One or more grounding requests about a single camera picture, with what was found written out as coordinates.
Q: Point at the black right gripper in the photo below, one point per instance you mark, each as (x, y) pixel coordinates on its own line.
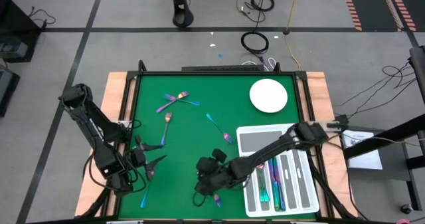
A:
(216, 184)

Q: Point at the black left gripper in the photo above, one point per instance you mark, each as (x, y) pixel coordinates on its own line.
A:
(136, 158)

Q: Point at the iridescent rainbow fork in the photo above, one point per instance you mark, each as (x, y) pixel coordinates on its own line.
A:
(164, 107)
(192, 102)
(218, 201)
(228, 138)
(163, 137)

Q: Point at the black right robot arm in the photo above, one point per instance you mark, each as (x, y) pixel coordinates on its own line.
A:
(272, 149)

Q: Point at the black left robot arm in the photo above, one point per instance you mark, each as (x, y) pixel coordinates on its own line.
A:
(98, 141)

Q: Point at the green table mat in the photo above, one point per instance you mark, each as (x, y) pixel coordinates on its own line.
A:
(182, 184)

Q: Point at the silver aluminium bar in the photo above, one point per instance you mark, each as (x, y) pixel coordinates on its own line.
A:
(124, 222)
(308, 222)

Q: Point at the white cutlery organizer tray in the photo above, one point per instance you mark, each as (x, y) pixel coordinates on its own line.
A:
(299, 200)

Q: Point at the white round plate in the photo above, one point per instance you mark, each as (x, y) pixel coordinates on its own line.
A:
(268, 96)

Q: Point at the black cylindrical floor stand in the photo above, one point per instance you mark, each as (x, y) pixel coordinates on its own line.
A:
(182, 16)

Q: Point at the white paper sheet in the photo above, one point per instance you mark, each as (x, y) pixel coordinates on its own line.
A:
(363, 157)

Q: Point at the black case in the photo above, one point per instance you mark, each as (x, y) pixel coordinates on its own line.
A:
(8, 91)

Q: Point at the black floor plug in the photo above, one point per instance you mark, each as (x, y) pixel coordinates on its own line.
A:
(285, 32)

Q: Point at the pink object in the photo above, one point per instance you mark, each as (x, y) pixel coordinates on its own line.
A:
(403, 222)

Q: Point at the black caster wheel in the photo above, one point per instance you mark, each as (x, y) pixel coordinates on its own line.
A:
(405, 208)

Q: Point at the black metal stand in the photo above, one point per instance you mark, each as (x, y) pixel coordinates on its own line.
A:
(405, 129)

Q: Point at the black striped floor mat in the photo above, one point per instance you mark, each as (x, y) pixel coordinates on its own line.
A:
(372, 8)

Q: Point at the black table frame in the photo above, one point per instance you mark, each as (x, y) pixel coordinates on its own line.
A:
(300, 75)

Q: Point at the grey base plate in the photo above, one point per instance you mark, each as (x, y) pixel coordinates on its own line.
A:
(395, 171)

